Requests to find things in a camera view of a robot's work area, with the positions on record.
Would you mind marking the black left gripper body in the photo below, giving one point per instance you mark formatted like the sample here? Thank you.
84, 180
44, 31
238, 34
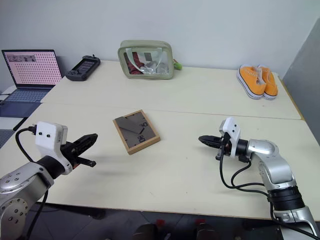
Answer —
68, 151

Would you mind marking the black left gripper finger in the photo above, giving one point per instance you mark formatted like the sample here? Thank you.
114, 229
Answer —
86, 140
86, 162

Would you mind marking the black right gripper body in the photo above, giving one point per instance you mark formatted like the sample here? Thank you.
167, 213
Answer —
224, 147

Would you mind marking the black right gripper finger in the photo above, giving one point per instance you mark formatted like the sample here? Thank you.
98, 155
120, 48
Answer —
212, 145
209, 138

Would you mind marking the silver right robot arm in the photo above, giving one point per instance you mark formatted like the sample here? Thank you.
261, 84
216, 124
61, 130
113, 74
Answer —
275, 170

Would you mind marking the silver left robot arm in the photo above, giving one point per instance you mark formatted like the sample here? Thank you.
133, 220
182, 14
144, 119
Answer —
17, 185

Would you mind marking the open blue laptop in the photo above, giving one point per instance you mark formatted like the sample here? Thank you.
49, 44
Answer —
27, 77

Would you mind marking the square wooden framed clock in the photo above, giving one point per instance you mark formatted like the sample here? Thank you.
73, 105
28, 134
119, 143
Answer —
136, 132

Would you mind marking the orange canvas shoe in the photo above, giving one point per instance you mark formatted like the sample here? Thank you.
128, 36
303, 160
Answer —
251, 81
269, 81

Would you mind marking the black handheld controller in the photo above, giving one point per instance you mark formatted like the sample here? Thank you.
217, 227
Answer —
82, 68

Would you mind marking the green zipper pull tag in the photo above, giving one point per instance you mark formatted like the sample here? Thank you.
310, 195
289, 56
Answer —
178, 65

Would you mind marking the dark rounded shape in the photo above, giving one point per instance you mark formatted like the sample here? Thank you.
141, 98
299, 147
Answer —
145, 231
206, 230

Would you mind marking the green clear toiletry pouch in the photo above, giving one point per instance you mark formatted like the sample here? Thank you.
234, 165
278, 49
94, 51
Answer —
145, 61

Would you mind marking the grey partition panel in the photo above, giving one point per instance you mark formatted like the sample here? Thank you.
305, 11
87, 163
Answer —
303, 72

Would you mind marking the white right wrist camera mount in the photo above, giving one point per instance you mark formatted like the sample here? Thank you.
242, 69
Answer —
233, 135

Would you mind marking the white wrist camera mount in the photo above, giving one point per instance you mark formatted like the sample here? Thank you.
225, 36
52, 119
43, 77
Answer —
47, 140
233, 135

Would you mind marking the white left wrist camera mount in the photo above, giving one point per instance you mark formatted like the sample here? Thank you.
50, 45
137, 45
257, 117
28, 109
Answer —
47, 140

